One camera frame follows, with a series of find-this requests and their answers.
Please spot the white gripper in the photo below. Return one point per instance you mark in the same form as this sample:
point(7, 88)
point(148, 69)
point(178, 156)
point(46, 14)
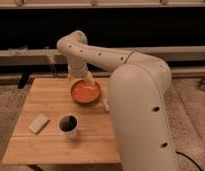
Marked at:
point(78, 68)

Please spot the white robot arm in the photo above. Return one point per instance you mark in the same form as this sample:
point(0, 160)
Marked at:
point(136, 91)

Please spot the orange bowl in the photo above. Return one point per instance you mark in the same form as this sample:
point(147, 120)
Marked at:
point(84, 93)

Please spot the clear plastic bottle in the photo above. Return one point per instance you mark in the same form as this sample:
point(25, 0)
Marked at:
point(106, 106)

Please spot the white cup with dark liquid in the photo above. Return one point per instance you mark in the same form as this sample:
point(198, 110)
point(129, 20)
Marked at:
point(68, 125)

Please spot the white sponge block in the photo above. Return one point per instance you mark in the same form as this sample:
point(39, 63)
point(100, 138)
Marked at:
point(38, 123)

